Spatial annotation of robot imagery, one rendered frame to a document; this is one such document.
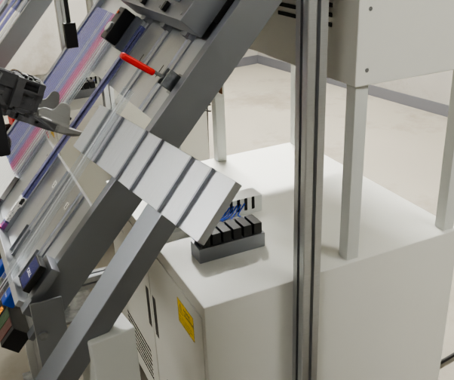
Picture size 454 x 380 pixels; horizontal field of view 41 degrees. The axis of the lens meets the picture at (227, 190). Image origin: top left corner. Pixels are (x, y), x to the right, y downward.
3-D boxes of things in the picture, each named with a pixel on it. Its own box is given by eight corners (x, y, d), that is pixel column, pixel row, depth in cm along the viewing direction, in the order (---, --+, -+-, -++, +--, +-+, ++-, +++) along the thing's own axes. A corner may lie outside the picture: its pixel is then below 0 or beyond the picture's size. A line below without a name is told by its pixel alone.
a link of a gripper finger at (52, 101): (78, 98, 128) (44, 90, 121) (69, 124, 129) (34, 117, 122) (69, 93, 130) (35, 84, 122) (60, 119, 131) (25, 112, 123)
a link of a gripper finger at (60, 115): (88, 113, 116) (42, 94, 115) (78, 142, 117) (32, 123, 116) (91, 111, 119) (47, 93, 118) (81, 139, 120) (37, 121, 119)
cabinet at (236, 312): (216, 528, 141) (202, 308, 115) (127, 353, 199) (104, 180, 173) (431, 428, 166) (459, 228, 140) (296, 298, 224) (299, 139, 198)
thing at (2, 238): (51, 320, 104) (14, 305, 100) (2, 185, 159) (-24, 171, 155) (55, 314, 104) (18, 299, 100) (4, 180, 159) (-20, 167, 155)
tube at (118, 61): (4, 230, 126) (0, 228, 125) (4, 228, 127) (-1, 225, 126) (146, 29, 123) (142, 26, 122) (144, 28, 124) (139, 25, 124)
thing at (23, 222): (42, 309, 103) (26, 302, 101) (-5, 176, 157) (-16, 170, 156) (105, 218, 102) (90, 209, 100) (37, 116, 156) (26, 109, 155)
